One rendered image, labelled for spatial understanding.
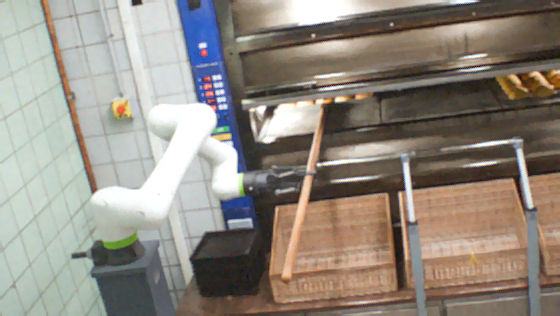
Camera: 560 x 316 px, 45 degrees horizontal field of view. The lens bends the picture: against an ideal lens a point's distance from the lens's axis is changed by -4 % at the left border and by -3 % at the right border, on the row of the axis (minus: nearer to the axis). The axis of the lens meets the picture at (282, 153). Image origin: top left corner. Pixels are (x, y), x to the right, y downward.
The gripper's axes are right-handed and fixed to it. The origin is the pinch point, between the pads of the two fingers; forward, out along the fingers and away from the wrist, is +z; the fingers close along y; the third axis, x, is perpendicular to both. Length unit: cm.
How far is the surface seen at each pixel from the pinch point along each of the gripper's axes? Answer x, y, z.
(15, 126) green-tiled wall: 0, -38, -121
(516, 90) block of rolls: -73, -3, 97
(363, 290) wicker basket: -6, 59, 15
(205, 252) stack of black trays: -24, 41, -58
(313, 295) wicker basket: -6, 58, -7
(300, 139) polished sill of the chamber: -56, 2, -9
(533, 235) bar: 4, 35, 88
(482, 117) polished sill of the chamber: -56, 3, 78
